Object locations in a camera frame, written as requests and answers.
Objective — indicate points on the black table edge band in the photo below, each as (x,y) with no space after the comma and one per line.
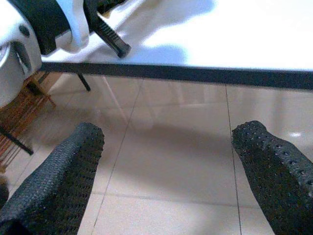
(195,73)

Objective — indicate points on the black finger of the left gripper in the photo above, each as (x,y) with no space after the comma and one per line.
(111,35)

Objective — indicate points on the wooden slatted rack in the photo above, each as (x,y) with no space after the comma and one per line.
(22,110)

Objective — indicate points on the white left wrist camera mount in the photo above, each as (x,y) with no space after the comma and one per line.
(78,29)

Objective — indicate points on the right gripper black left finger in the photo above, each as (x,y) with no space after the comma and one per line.
(53,186)

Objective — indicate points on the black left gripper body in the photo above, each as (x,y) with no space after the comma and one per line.
(90,12)

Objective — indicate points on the black metal table leg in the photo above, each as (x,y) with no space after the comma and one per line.
(83,82)
(17,142)

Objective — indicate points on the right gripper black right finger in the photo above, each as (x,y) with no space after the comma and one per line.
(276,183)

